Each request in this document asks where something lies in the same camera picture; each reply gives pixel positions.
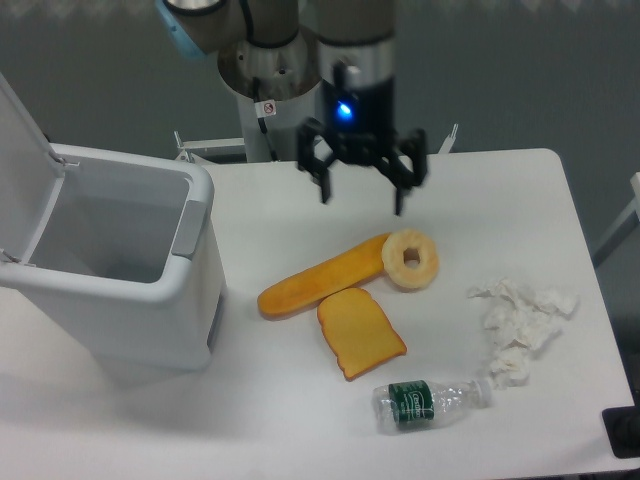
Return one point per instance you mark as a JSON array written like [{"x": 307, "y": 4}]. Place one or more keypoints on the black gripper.
[{"x": 358, "y": 127}]

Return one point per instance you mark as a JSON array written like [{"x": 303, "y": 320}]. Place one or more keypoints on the white trash can lid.
[{"x": 32, "y": 176}]

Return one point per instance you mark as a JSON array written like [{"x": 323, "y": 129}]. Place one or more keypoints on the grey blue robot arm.
[{"x": 355, "y": 39}]

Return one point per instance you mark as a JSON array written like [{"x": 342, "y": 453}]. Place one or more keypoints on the white trash can body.
[{"x": 120, "y": 251}]

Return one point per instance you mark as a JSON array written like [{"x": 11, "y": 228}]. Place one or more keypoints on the long orange toy baguette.
[{"x": 310, "y": 286}]

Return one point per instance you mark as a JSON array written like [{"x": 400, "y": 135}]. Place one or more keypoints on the toy donut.
[{"x": 410, "y": 259}]

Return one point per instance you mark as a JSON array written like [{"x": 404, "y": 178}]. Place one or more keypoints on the toy toast slice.
[{"x": 358, "y": 332}]

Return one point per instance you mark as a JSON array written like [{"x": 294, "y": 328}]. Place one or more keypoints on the crumpled white tissue paper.
[{"x": 521, "y": 321}]

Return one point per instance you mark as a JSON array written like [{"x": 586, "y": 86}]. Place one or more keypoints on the clear bottle green label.
[{"x": 410, "y": 406}]

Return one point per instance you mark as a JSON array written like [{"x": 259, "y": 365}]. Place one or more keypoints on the black device at table edge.
[{"x": 622, "y": 427}]

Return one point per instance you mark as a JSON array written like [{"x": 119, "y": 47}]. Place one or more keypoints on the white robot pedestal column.
[{"x": 275, "y": 91}]

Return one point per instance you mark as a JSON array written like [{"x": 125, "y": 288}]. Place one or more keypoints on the white metal base frame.
[{"x": 233, "y": 150}]

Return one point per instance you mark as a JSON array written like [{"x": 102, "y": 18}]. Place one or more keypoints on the white frame at right edge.
[{"x": 620, "y": 229}]

